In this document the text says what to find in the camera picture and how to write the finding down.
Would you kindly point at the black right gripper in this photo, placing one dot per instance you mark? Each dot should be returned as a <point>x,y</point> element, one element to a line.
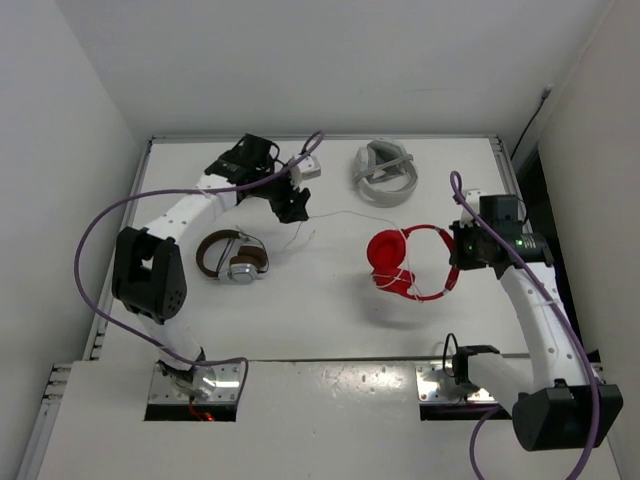
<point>458,259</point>

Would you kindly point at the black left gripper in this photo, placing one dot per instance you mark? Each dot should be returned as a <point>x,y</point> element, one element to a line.
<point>286,211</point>

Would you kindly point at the red headphones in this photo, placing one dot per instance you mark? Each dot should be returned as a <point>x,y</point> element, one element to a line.
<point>388,256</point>

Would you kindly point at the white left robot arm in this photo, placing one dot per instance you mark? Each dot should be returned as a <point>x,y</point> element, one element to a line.
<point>148,275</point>

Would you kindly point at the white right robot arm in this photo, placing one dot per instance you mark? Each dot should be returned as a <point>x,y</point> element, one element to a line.
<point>561,403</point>

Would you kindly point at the grey white headphones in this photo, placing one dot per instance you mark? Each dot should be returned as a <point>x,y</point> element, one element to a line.
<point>385,172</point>

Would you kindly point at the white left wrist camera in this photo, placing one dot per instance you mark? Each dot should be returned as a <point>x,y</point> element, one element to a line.
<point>307,169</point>

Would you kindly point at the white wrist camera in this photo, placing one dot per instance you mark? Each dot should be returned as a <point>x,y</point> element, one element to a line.
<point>307,169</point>
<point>472,208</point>

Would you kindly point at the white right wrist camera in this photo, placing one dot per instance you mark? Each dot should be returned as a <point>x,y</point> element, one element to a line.
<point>472,208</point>

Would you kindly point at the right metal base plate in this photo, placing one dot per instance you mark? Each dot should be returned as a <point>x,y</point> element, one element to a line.
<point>435,388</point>

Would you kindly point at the metal base plate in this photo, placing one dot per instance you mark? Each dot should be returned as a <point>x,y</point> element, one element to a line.
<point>435,388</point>
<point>220,384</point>

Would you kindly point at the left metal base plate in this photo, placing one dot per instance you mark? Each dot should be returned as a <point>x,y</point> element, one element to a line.
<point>220,384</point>

